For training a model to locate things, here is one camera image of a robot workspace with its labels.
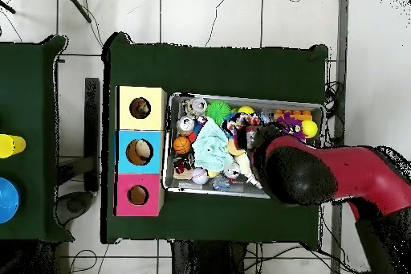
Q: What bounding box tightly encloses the orange toy building block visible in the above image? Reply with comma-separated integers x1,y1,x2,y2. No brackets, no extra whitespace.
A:
274,108,313,122

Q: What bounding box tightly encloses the silver drink can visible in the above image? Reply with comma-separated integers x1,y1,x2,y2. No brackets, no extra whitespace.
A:
185,96,208,117

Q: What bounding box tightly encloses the shallow silver mesh bin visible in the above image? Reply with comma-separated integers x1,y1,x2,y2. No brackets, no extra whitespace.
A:
161,92,325,199

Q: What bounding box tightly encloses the multicoloured knotted rag toy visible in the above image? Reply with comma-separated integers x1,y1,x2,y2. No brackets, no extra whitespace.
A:
131,98,151,118
222,112,262,131

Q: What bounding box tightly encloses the wooden box with three holes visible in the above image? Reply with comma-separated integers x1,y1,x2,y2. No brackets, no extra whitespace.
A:
114,85,169,218

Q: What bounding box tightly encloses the small orange basketball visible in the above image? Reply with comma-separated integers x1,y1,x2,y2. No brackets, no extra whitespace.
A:
172,135,193,156

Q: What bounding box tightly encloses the cream cloth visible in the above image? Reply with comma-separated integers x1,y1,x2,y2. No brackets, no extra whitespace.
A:
235,148,262,189

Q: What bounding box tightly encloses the mint green cloth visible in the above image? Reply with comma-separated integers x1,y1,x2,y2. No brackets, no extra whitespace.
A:
191,117,235,173

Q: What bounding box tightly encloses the purple spiky monster toy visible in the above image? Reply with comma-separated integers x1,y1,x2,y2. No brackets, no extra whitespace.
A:
275,115,306,141

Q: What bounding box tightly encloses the blue bowl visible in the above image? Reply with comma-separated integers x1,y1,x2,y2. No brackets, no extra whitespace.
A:
0,177,22,224

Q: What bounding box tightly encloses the yellow cup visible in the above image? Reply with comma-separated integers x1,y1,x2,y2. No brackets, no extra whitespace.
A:
0,133,27,159

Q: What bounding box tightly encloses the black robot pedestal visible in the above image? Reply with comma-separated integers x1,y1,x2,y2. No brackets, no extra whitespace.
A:
169,239,248,274

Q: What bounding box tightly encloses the green spiky ball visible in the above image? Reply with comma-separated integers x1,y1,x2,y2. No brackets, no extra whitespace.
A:
205,100,232,126

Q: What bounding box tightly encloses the dark green table cloth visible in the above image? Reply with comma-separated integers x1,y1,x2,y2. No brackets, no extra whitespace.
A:
0,34,75,243
100,31,330,245

